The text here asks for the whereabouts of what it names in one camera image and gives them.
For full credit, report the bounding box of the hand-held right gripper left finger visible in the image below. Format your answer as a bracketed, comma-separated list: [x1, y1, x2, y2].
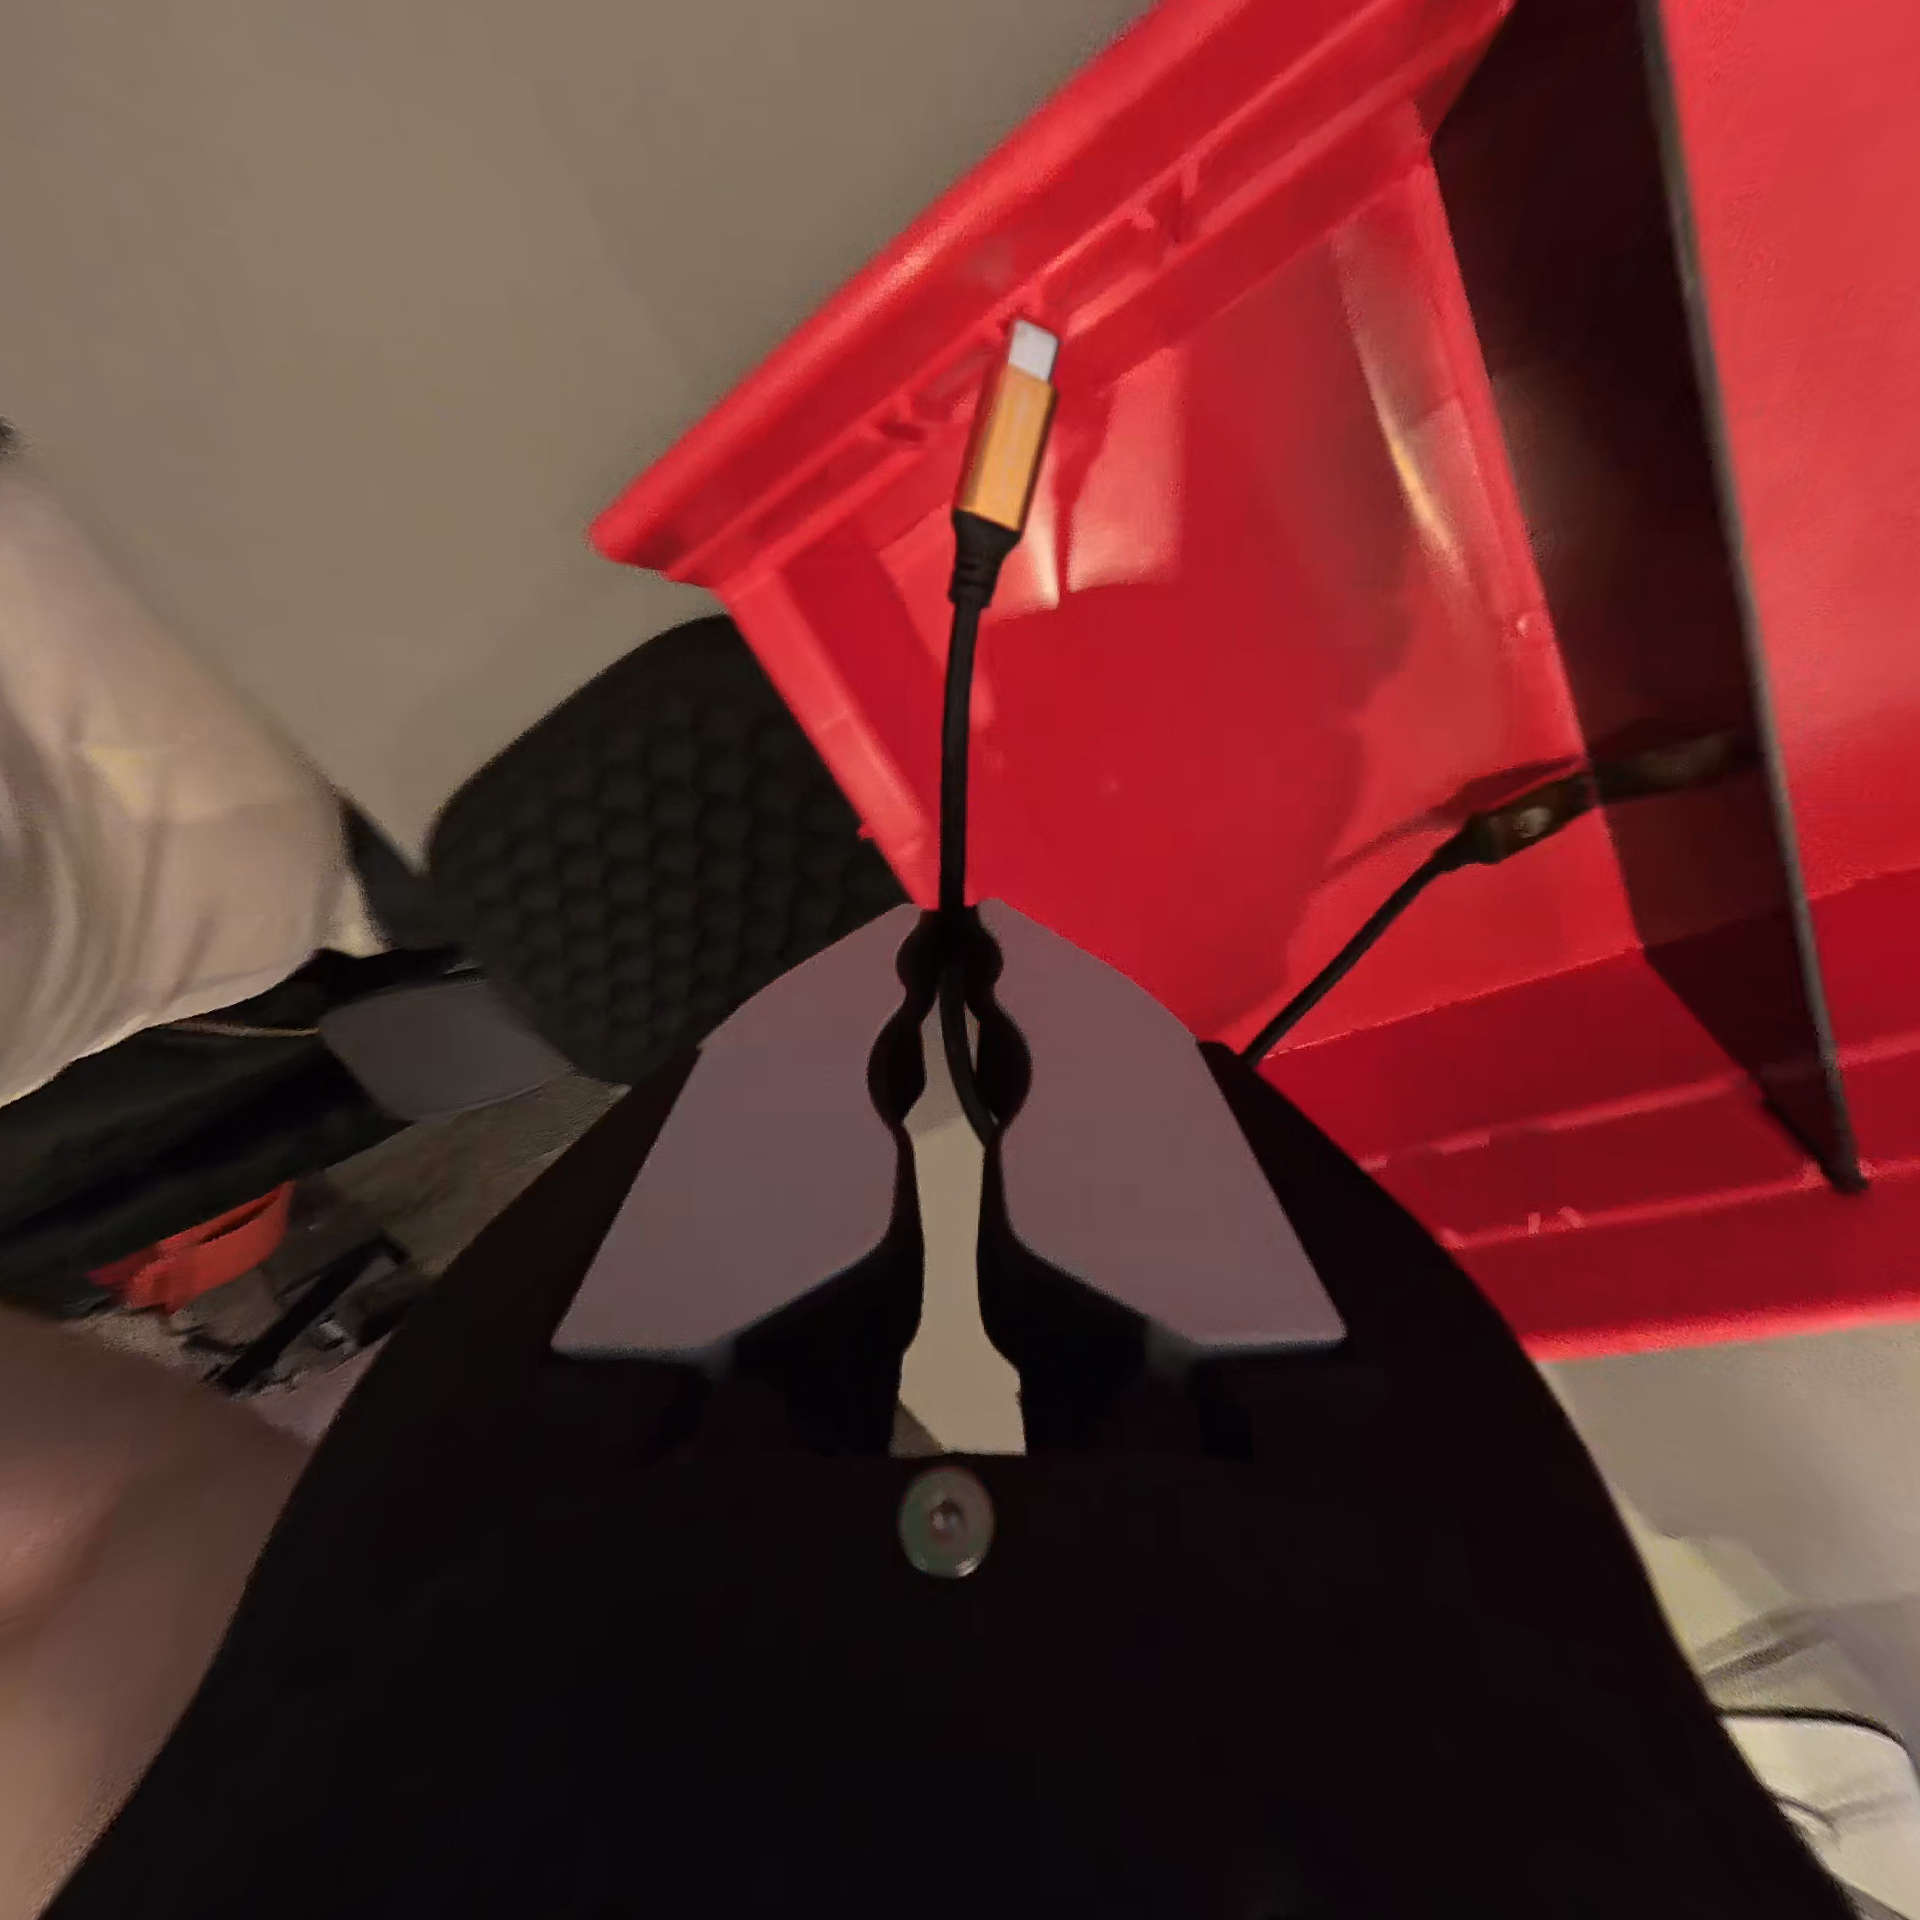
[553, 904, 941, 1412]

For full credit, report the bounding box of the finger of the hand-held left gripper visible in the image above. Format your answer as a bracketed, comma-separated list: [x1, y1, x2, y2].
[318, 982, 577, 1123]

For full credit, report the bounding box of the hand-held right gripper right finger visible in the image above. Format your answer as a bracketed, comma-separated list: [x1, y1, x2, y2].
[960, 900, 1348, 1442]

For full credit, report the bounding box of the red plastic bin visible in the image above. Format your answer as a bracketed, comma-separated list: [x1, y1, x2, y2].
[589, 0, 1920, 1364]

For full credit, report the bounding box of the black cable with orange plug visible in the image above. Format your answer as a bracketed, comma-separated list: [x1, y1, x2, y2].
[933, 313, 1065, 1158]

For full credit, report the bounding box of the orange plastic object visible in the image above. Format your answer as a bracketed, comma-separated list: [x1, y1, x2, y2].
[90, 1182, 298, 1311]

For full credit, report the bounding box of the black round object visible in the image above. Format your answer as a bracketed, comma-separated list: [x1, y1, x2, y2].
[424, 614, 919, 1085]

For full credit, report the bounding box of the person's pale shirt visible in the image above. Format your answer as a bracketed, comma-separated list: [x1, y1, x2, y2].
[0, 449, 384, 1111]

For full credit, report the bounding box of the black bin divider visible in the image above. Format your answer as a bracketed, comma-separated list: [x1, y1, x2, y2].
[1432, 0, 1870, 1199]

